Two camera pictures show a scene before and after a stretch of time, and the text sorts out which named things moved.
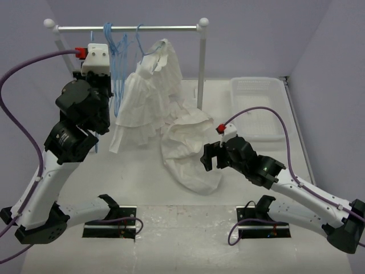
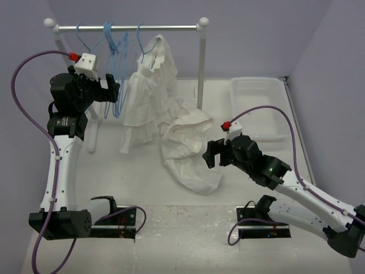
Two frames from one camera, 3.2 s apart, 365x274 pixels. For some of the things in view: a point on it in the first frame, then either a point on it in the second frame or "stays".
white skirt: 183,141 stays
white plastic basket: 262,125 stays
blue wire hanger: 96,132 → 83,43
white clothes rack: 200,27 stays
